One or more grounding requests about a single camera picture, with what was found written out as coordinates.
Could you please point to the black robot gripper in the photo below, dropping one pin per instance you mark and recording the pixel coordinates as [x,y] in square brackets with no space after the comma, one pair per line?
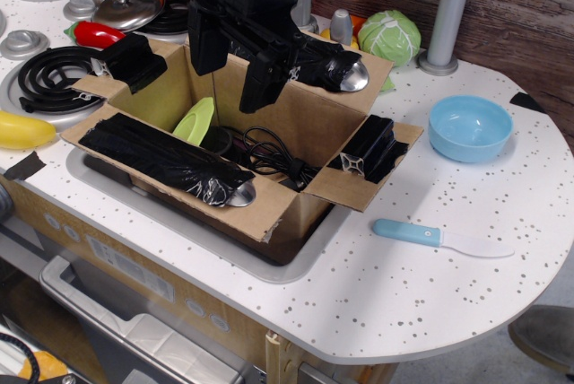
[213,24]

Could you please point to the light blue plastic bowl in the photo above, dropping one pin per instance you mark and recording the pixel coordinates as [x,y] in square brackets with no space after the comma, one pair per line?
[468,128]

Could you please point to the black middle stove burner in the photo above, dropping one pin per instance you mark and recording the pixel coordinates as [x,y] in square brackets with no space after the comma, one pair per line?
[170,25]

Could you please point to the green plastic dish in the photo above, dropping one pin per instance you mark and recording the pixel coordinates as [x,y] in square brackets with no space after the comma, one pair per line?
[194,126]

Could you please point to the black taped rear weight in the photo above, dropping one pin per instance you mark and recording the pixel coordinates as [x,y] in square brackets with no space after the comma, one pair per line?
[321,64]

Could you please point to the grey toy shaker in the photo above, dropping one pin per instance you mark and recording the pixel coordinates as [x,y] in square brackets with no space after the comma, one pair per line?
[341,27]

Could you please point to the silver pot lid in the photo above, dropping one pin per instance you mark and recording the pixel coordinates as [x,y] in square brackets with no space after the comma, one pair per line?
[127,15]

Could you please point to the open cardboard box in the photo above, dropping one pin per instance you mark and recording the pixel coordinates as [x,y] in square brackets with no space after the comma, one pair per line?
[315,126]

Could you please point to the black taped metal weight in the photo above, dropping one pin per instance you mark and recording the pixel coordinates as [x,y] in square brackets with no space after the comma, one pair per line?
[171,161]

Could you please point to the red toy pepper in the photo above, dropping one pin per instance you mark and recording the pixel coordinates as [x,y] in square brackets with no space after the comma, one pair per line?
[93,34]

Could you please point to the green toy cabbage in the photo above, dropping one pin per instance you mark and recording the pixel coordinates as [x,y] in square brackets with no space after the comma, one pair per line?
[390,35]

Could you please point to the black taped aluminium profile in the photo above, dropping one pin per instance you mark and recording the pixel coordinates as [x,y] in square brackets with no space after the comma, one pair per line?
[372,151]

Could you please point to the grey rear stove knob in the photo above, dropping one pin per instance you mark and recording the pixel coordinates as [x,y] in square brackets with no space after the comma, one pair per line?
[80,10]

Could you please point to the grey stove knob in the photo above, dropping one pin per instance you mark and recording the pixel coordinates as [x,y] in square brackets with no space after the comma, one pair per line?
[23,44]
[80,10]

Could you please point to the black front stove burner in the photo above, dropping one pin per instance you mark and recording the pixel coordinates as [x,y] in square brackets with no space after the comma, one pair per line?
[43,87]

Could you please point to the grey metal pole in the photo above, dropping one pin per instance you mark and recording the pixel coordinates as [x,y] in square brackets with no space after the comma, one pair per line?
[439,59]

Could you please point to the black tape strip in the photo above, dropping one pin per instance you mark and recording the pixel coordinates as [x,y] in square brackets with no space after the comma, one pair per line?
[25,168]

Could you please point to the yellow toy banana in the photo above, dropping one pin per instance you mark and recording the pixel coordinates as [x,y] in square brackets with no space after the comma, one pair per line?
[20,132]

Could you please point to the black tape patch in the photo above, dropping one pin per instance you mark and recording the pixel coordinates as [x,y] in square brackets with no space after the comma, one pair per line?
[525,101]

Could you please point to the blue handled toy knife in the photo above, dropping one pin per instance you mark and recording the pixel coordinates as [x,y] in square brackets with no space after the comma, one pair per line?
[436,238]

